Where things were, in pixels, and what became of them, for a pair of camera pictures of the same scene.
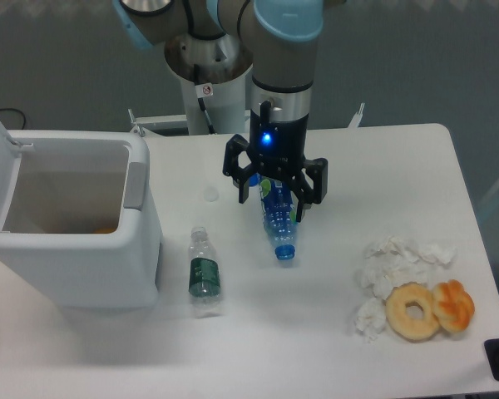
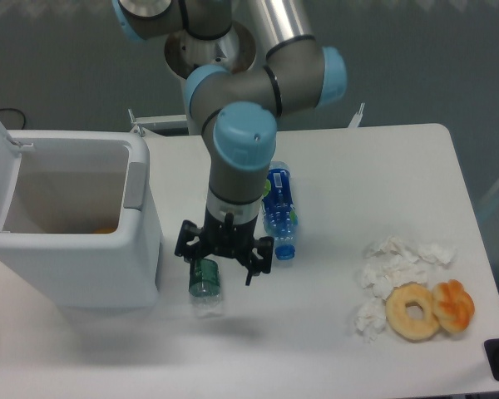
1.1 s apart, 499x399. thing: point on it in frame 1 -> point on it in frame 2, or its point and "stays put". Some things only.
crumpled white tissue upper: x=392 y=261 stays put
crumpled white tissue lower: x=371 y=317 stays put
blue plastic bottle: x=279 y=209 stays put
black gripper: x=277 y=147 -> x=234 y=240
